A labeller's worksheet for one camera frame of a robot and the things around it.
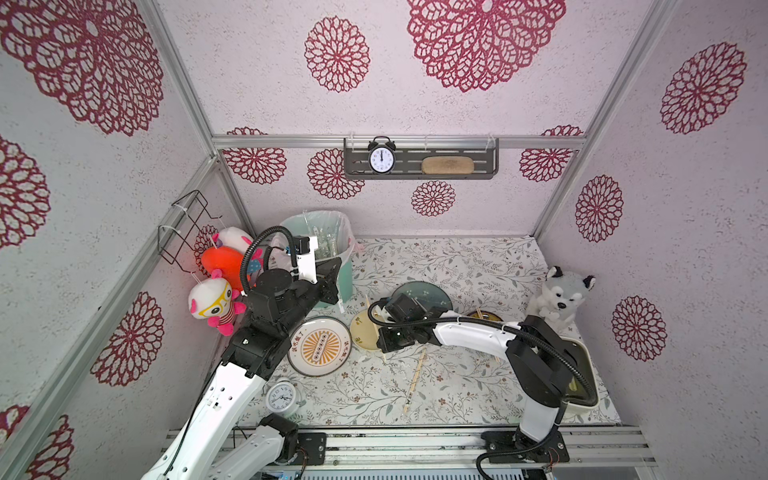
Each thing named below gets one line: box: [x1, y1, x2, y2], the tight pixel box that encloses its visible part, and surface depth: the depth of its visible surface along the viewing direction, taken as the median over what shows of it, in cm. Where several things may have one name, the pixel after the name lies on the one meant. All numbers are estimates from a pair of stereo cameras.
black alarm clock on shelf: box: [368, 135, 396, 175], surface depth 92 cm
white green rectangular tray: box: [560, 336, 601, 414], surface depth 83 cm
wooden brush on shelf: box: [421, 156, 475, 175], surface depth 92 cm
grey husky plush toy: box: [525, 265, 596, 333], surface depth 85 cm
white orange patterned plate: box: [287, 316, 353, 378], surface depth 92 cm
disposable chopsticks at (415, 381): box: [404, 347, 427, 414], surface depth 87 cm
